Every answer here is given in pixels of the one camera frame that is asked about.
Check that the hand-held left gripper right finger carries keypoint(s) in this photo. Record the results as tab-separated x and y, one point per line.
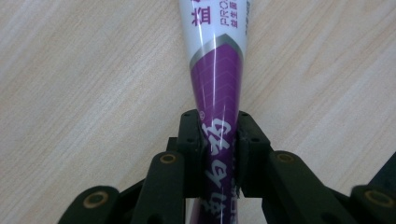
253	161

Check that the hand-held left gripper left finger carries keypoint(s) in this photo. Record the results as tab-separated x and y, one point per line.
191	155

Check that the white purple toothpaste tube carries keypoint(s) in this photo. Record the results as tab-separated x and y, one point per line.
214	77

